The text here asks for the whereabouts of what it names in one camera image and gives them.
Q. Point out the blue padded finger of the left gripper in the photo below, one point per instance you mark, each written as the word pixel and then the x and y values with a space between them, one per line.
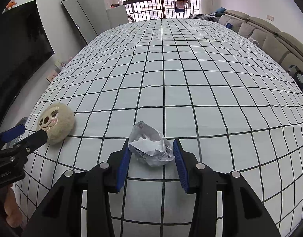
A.
pixel 11 134

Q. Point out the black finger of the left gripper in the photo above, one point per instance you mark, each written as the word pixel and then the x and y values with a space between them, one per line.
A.
pixel 28 145

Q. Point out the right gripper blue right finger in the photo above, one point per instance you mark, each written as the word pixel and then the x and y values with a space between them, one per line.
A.
pixel 243 212

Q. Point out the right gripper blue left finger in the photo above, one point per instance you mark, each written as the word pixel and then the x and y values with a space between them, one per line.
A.
pixel 59 213

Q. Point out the beige sloth plush toy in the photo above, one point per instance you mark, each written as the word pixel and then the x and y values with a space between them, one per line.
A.
pixel 57 121

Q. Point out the person left hand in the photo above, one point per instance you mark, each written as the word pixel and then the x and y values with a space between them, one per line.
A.
pixel 14 216

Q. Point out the grey perforated laundry basket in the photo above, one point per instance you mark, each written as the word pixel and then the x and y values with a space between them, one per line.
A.
pixel 11 143

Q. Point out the checkered white bed sheet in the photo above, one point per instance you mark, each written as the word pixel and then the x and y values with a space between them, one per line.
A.
pixel 227 101

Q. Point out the plush toys above television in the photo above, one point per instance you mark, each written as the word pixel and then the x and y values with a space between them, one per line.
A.
pixel 10 5

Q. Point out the leaning floor mirror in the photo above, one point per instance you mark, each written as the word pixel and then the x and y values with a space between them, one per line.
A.
pixel 80 19

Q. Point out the black backpack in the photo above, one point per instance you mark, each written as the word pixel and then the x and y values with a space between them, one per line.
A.
pixel 297 75

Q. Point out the white cabinet by window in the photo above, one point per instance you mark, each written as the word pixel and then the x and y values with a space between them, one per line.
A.
pixel 117 15

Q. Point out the pink drawing photo frame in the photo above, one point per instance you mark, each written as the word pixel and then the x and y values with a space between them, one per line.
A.
pixel 51 76

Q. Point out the black wall television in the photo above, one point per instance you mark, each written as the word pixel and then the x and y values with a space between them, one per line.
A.
pixel 24 48

